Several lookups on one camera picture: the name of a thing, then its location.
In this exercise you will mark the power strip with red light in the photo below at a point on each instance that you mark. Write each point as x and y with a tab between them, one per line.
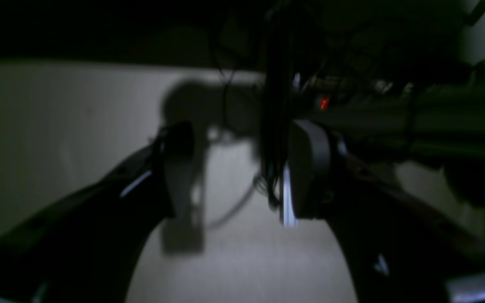
446	126

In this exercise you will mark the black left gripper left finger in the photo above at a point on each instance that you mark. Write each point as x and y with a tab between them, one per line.
85	247

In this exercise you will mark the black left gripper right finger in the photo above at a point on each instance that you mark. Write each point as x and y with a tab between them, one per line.
398	249

